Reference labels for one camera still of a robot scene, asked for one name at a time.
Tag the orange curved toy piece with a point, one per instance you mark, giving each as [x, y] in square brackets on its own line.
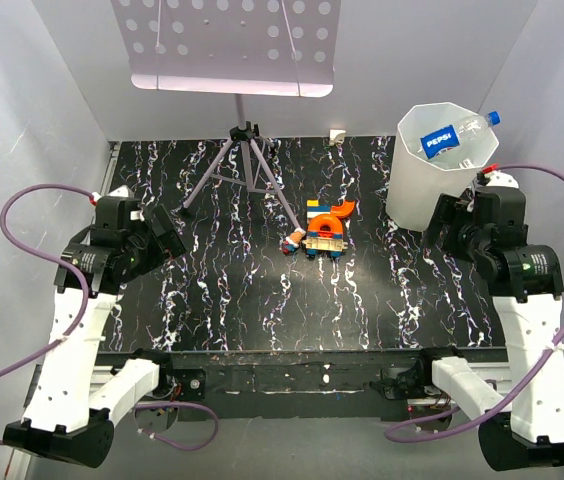
[330, 225]

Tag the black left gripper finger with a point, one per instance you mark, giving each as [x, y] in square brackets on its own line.
[160, 222]
[171, 244]

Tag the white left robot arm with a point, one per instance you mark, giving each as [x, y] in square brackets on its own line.
[66, 420]

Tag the large clear plastic bottle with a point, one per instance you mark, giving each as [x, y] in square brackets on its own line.
[466, 164]

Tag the Pepsi label plastic bottle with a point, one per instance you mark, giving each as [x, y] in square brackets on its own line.
[458, 133]

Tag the white octagonal plastic bin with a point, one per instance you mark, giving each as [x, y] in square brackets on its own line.
[415, 184]

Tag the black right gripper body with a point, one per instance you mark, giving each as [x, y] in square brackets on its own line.
[472, 237]

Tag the yellow white blue toy bricks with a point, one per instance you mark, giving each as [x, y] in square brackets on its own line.
[314, 208]

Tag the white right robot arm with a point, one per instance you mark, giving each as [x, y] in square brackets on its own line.
[524, 428]

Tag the white perforated music stand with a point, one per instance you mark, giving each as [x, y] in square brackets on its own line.
[266, 48]

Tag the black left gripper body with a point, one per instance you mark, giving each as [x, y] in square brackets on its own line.
[146, 251]

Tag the beige toy brick vehicle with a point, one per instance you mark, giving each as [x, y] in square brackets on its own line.
[332, 247]

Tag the small white wall bracket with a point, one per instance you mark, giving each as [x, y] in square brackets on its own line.
[336, 137]

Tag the small colourful toy figure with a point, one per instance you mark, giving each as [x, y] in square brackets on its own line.
[293, 241]

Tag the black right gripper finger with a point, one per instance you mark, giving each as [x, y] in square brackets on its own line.
[454, 244]
[443, 217]

